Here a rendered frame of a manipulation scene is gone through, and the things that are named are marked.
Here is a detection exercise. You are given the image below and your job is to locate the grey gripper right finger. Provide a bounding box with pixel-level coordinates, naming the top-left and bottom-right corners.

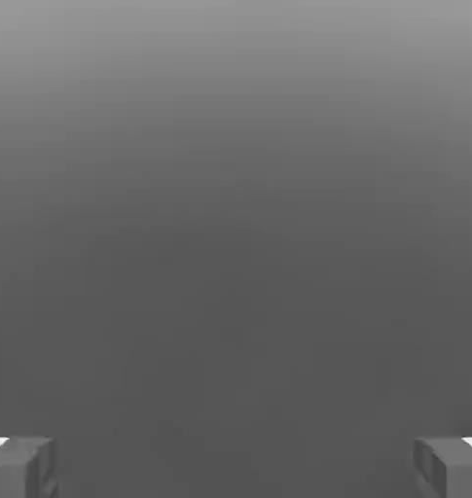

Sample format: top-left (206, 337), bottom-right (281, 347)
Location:
top-left (412, 435), bottom-right (472, 498)

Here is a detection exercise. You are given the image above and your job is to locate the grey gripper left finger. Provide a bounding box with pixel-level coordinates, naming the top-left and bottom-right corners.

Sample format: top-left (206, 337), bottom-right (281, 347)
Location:
top-left (0, 435), bottom-right (60, 498)

